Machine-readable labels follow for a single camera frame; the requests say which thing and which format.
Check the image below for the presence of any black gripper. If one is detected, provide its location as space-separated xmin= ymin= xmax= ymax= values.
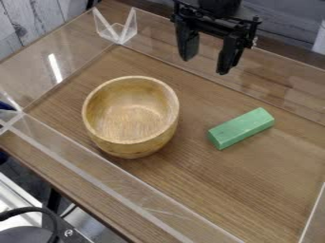
xmin=171 ymin=0 xmax=262 ymax=75

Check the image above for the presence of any green rectangular block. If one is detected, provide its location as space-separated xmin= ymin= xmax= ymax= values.
xmin=207 ymin=107 xmax=275 ymax=150

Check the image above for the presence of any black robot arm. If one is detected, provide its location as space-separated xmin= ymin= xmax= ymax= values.
xmin=170 ymin=0 xmax=262 ymax=75

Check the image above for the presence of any light wooden bowl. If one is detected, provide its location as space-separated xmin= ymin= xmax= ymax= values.
xmin=81 ymin=76 xmax=180 ymax=159

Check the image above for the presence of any clear acrylic tray wall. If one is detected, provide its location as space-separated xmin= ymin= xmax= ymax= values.
xmin=0 ymin=1 xmax=325 ymax=243

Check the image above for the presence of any black metal bracket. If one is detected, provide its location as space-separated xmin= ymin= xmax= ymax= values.
xmin=41 ymin=215 xmax=93 ymax=243

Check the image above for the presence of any black cable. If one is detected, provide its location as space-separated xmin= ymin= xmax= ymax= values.
xmin=0 ymin=206 xmax=61 ymax=243

